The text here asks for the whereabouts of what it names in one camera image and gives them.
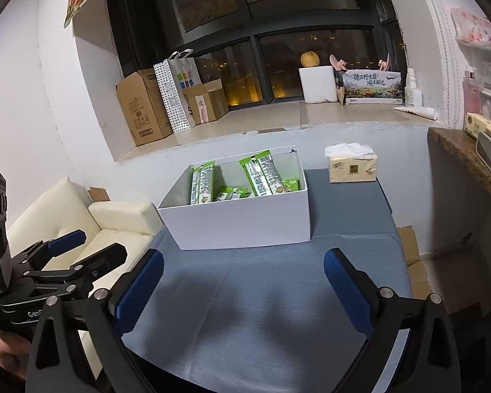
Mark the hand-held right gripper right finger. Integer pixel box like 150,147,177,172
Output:
323,248,463,393

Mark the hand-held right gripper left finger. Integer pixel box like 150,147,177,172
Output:
27,249,165,393

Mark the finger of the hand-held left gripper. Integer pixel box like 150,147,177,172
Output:
25,242,127,299
9,230,87,271

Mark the white cardboard box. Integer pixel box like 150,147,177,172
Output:
156,145,312,250

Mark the group of green packets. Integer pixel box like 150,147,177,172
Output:
190,151,300,205

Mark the person's left hand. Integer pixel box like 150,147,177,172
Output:
0,331,32,381

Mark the cream leather sofa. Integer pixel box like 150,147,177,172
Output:
4,176,164,295

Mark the cardboard scrap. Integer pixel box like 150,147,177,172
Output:
86,187,110,204

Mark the flattened brown cardboard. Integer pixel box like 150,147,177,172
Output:
397,225,423,268
407,260,433,300

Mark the grey-blue tablecloth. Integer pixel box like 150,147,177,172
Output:
120,168,414,377

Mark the tissue pack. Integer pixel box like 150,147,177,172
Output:
325,142,378,184

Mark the large brown cardboard box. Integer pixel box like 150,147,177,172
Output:
115,69,173,147

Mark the brown stone counter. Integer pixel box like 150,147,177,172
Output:
427,127,491,210

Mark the white dotted paper bag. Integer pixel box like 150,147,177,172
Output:
153,49,201,133

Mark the small brown cardboard box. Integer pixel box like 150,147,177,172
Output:
182,79,230,126

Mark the white tube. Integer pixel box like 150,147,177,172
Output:
393,105,439,121

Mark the printed landscape carton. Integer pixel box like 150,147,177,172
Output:
337,69,406,105

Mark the white foam box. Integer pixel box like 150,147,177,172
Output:
299,66,338,104

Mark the white plastic bottle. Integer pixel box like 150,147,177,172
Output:
405,68,422,107

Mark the cream patterned small box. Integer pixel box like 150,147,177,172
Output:
465,112,491,140

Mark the yellow pomelo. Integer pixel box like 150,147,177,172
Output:
300,51,322,69

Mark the clear drawer organizer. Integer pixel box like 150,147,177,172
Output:
450,6,491,132

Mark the dark window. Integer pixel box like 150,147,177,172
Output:
106,0,408,105

